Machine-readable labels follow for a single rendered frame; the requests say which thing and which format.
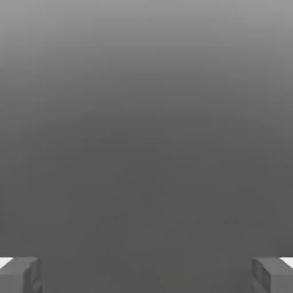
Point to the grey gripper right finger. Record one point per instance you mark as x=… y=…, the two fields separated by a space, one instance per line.
x=274 y=277

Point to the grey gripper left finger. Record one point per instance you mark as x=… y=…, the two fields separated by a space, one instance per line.
x=18 y=277

